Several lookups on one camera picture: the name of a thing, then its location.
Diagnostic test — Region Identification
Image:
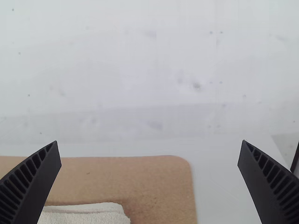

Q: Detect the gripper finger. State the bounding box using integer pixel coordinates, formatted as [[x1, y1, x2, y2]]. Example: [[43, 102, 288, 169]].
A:
[[237, 139, 299, 224], [0, 140, 62, 224]]

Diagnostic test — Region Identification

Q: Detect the pale towel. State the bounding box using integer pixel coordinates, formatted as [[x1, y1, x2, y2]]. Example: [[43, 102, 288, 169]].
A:
[[37, 201, 132, 224]]

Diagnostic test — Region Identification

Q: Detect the cork mat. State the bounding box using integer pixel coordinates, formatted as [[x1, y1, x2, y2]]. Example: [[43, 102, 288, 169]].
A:
[[0, 155, 198, 224]]

